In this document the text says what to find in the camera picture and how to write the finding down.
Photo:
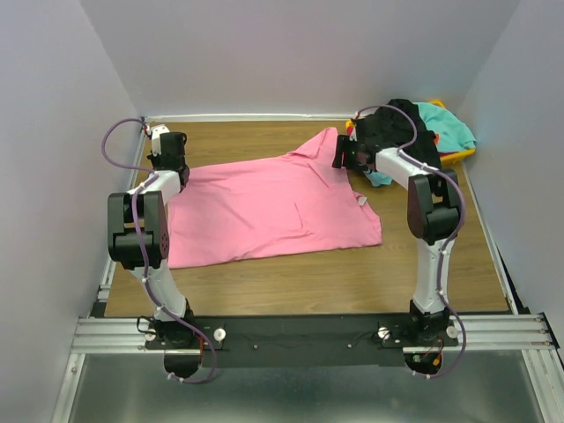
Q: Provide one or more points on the black t shirt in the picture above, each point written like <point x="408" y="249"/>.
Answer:
<point x="399" y="124"/>

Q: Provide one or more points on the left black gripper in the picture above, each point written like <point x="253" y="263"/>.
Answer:
<point x="153" y="159"/>

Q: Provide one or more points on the teal t shirt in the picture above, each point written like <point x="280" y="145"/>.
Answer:
<point x="449" y="128"/>

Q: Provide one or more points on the pink t shirt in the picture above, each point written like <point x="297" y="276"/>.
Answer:
<point x="286" y="205"/>

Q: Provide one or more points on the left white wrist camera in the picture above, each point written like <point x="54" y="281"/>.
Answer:
<point x="158" y="130"/>

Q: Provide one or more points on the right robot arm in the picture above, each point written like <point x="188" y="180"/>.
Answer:
<point x="436" y="212"/>

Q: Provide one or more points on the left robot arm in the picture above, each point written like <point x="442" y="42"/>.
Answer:
<point x="138" y="238"/>

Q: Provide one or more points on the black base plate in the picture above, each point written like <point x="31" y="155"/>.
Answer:
<point x="295" y="340"/>

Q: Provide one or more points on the yellow plastic bin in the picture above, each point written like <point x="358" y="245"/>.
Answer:
<point x="458" y="156"/>

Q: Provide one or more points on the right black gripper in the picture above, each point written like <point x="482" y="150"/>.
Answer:
<point x="343" y="144"/>

